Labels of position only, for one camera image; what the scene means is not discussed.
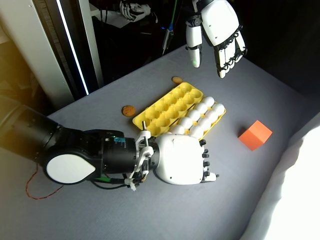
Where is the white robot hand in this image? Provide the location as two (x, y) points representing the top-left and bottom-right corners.
(151, 132), (221, 186)
(184, 0), (249, 79)

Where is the white toy egg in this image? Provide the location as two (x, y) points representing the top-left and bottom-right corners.
(170, 124), (185, 135)
(178, 116), (193, 130)
(194, 102), (209, 115)
(186, 109), (201, 122)
(198, 117), (213, 132)
(201, 96), (216, 108)
(205, 110), (219, 123)
(212, 103), (226, 116)
(189, 125), (205, 140)

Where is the yellow egg tray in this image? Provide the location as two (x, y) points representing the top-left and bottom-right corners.
(131, 81), (227, 141)

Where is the spare white robot hand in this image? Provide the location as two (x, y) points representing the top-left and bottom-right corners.
(119, 0), (152, 23)

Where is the grey pen-shaped tool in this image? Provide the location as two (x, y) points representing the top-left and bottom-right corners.
(161, 23), (175, 55)

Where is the orange cube block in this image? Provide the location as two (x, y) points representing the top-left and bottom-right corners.
(237, 119), (273, 152)

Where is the grey table cloth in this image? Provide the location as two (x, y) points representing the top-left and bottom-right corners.
(0, 44), (320, 240)

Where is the white cloth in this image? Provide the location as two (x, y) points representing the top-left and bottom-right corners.
(239, 124), (320, 240)

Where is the white panel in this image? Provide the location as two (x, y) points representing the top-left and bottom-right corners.
(0, 0), (75, 102)

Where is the green cable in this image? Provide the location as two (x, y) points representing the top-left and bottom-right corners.
(170, 0), (179, 26)

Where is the white post with light strip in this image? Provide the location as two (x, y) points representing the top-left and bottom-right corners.
(55, 0), (105, 96)

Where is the thin red wire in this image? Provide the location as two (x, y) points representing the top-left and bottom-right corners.
(25, 163), (65, 201)

